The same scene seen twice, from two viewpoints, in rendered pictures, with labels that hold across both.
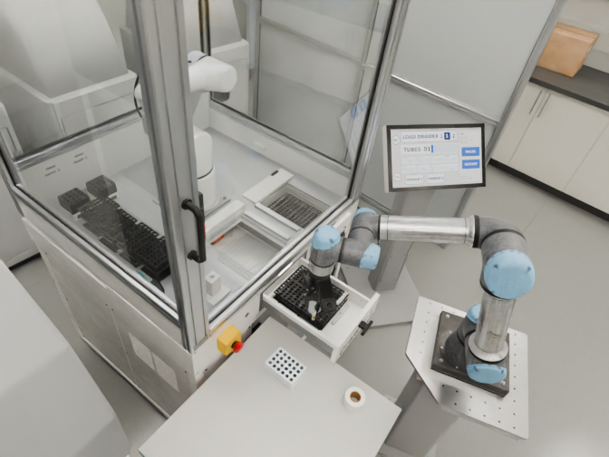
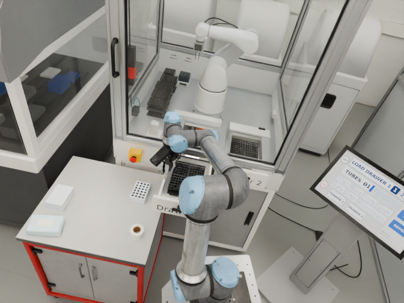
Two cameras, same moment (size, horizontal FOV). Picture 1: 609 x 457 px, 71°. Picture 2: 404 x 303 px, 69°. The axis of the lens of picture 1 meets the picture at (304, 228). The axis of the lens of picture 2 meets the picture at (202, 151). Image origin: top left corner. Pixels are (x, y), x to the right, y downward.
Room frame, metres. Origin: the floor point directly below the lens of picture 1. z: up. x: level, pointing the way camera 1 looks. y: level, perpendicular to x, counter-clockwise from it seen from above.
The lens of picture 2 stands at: (0.47, -1.06, 2.10)
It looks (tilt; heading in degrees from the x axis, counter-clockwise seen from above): 41 degrees down; 60
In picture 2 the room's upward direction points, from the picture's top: 12 degrees clockwise
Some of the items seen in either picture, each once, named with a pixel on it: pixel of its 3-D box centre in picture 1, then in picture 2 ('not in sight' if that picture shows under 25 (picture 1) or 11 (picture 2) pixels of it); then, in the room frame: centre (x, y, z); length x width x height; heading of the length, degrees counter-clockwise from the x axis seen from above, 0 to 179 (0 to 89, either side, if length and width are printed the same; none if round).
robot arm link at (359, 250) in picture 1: (359, 249); (180, 139); (0.87, -0.17, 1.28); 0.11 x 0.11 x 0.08; 83
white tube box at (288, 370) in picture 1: (285, 367); (140, 192); (0.74, -0.01, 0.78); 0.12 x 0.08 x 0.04; 58
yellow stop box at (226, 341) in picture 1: (229, 340); (134, 155); (0.76, 0.19, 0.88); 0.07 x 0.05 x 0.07; 150
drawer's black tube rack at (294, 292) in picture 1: (310, 297); (186, 180); (0.99, -0.06, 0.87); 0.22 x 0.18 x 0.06; 60
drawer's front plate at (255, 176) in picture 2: (330, 238); (242, 176); (1.32, -0.12, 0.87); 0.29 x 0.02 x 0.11; 150
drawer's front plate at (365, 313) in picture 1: (355, 326); (180, 208); (0.89, -0.24, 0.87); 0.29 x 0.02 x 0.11; 150
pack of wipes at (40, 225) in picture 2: not in sight; (45, 225); (0.26, -0.10, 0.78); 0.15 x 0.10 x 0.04; 160
